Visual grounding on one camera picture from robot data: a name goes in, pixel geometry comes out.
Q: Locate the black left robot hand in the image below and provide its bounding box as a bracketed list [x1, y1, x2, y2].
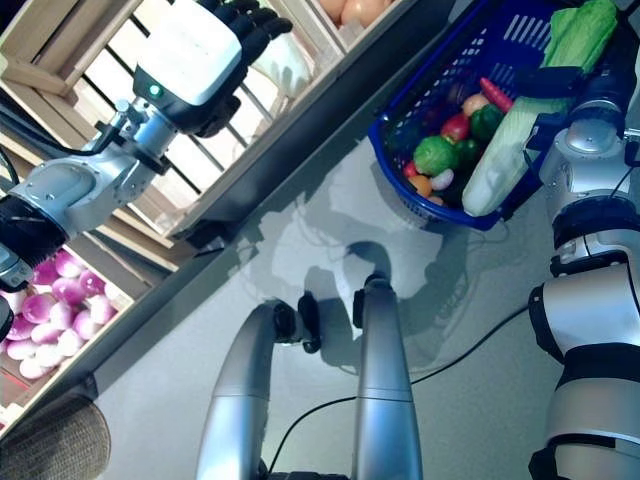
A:
[192, 0, 295, 139]

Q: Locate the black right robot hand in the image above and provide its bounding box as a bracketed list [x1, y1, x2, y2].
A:
[518, 47, 627, 106]

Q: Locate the large napa cabbage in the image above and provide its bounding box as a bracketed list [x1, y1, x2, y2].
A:
[252, 32, 314, 99]

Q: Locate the small napa cabbage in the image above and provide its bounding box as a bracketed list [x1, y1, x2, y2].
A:
[460, 0, 620, 217]

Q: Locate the blue plastic shopping basket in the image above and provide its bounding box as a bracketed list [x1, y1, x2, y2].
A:
[368, 0, 621, 232]

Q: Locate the orange red carrot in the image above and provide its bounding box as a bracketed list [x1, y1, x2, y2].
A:
[478, 77, 515, 114]

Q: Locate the green bell pepper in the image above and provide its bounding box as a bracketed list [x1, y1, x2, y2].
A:
[453, 138, 484, 166]
[469, 103, 505, 141]

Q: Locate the pale peach round vegetable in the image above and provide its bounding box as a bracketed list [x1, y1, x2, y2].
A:
[460, 93, 491, 117]

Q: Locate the red pink round fruit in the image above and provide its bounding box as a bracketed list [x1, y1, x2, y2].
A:
[440, 113, 472, 144]

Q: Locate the round light green vegetable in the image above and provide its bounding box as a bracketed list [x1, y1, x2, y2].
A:
[413, 135, 460, 175]

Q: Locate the black right robot foot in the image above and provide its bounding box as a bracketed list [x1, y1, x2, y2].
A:
[352, 289, 369, 326]

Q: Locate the black robot foot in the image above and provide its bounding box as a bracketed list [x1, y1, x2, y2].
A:
[352, 289, 369, 326]
[272, 294, 324, 355]

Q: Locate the black left robot foot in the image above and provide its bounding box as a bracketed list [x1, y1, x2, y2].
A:
[272, 294, 324, 355]

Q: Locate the grey mesh robot body cover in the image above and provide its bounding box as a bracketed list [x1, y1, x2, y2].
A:
[0, 393, 112, 480]

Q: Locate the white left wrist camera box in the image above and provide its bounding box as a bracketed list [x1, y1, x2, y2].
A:
[133, 7, 250, 121]

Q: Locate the wooden display shelf frame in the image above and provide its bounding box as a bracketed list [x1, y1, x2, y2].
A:
[0, 0, 456, 261]
[0, 134, 281, 436]

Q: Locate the long black floor cable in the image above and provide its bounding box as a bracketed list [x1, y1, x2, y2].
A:
[264, 304, 532, 474]

